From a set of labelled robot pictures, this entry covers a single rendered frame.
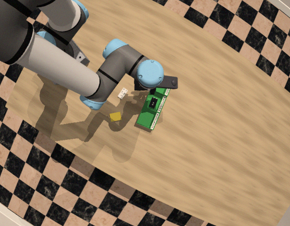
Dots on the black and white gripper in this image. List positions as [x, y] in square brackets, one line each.
[138, 87]

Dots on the black 9v battery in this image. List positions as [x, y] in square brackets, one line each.
[153, 102]

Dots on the green rack of labelled bins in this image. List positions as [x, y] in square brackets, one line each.
[149, 116]

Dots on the white domino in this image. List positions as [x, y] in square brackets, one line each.
[122, 93]

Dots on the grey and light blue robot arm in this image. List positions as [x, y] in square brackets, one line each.
[50, 55]

